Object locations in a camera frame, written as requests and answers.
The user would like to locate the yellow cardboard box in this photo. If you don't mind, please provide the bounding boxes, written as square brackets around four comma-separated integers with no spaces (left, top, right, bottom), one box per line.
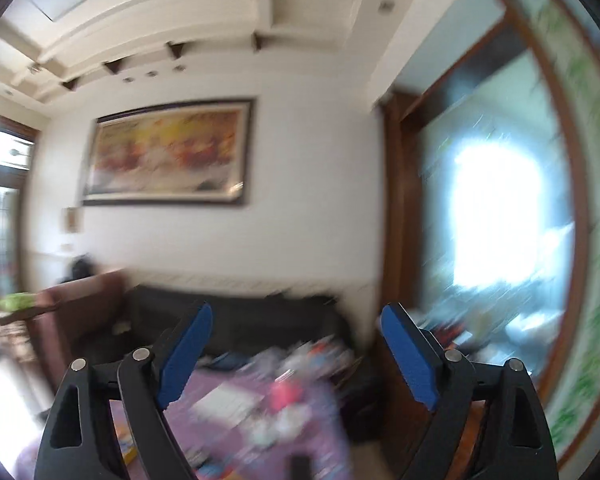
[111,405,137,466]

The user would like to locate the brown armchair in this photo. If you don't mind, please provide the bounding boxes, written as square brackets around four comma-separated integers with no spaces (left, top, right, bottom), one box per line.
[26,270,128,391]

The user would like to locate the white paper notebook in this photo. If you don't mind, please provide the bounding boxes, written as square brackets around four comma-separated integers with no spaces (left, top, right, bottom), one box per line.
[192,382,264,428]

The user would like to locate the purple floral tablecloth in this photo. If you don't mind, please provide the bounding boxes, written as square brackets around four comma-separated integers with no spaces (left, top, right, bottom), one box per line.
[14,349,357,480]

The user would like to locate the black leather sofa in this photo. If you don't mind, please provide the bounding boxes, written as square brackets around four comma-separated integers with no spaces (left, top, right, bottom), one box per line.
[124,285,356,356]

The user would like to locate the pink thermos bottle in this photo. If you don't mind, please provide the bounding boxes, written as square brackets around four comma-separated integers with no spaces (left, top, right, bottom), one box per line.
[270,378,303,412]

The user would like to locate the black smartphone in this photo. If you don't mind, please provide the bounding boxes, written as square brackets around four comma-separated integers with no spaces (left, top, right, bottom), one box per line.
[287,454,313,480]

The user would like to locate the wooden door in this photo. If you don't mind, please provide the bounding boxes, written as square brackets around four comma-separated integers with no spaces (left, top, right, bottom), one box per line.
[0,115,38,298]

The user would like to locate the framed horse painting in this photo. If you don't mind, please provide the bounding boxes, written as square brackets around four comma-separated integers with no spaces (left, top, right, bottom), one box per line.
[81,98,257,206]

